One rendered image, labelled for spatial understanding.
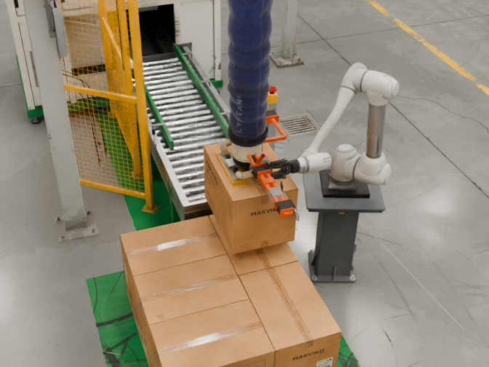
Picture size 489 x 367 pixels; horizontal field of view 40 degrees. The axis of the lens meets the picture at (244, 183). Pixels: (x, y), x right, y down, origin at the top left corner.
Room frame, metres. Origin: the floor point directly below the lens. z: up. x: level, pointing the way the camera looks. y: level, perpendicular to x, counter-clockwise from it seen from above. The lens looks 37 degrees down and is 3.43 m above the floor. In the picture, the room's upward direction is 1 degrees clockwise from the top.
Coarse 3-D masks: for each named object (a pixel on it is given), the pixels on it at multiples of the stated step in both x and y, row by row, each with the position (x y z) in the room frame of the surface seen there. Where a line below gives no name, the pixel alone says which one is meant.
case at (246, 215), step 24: (216, 144) 3.53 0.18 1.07; (264, 144) 3.54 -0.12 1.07; (216, 168) 3.27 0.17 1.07; (216, 192) 3.26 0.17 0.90; (240, 192) 3.04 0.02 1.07; (264, 192) 3.04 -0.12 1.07; (288, 192) 3.07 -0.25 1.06; (216, 216) 3.26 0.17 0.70; (240, 216) 2.97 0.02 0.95; (264, 216) 3.02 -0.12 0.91; (288, 216) 3.07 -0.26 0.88; (240, 240) 2.97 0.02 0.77; (264, 240) 3.02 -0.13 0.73; (288, 240) 3.07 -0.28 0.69
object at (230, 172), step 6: (216, 156) 3.40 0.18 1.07; (222, 156) 3.37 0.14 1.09; (228, 156) 3.34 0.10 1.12; (222, 162) 3.31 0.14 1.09; (228, 168) 3.24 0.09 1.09; (234, 168) 3.21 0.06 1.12; (240, 168) 3.25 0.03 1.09; (228, 174) 3.19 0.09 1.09; (234, 174) 3.18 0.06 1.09; (234, 180) 3.13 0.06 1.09; (240, 180) 3.13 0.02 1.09; (246, 180) 3.13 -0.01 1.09
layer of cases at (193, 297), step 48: (144, 240) 3.20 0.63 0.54; (192, 240) 3.21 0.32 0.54; (144, 288) 2.78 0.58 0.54; (192, 288) 2.79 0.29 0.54; (240, 288) 2.80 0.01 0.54; (288, 288) 2.80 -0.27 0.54; (144, 336) 2.70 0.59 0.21; (192, 336) 2.43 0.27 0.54; (240, 336) 2.43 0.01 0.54; (288, 336) 2.44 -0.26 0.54; (336, 336) 2.47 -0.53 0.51
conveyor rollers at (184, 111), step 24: (144, 72) 5.45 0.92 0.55; (168, 72) 5.51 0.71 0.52; (168, 96) 5.05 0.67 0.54; (192, 96) 5.04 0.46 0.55; (168, 120) 4.67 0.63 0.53; (192, 120) 4.66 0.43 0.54; (216, 120) 4.65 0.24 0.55; (192, 144) 4.30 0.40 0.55; (192, 168) 4.00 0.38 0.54; (192, 192) 3.72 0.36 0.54
